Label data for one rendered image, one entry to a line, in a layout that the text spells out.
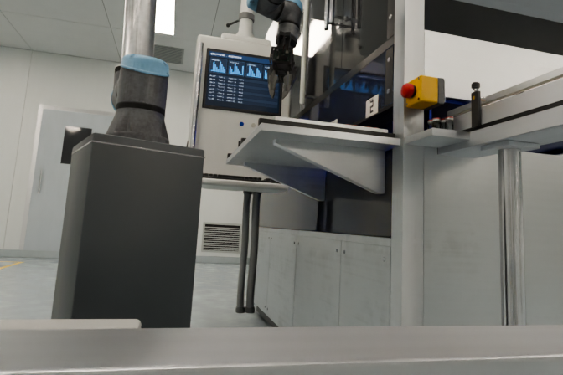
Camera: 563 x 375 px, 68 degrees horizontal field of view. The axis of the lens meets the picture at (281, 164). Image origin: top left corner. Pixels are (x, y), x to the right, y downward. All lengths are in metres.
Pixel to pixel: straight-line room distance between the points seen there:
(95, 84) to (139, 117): 5.94
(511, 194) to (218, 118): 1.42
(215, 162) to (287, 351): 1.83
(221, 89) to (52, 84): 5.12
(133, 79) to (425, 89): 0.73
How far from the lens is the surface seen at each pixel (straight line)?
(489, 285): 1.36
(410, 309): 1.22
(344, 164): 1.23
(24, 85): 7.16
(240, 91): 2.15
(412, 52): 1.31
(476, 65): 1.42
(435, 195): 1.25
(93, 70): 7.05
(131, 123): 1.03
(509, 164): 1.12
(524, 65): 1.54
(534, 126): 1.02
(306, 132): 1.11
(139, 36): 1.27
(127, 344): 0.27
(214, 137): 2.09
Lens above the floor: 0.62
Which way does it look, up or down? 8 degrees up
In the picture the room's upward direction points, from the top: 3 degrees clockwise
